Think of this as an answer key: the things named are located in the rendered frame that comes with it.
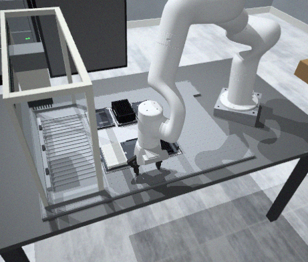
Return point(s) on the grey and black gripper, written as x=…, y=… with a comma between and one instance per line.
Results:
x=136, y=160

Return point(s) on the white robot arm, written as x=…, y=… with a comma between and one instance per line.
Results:
x=177, y=17

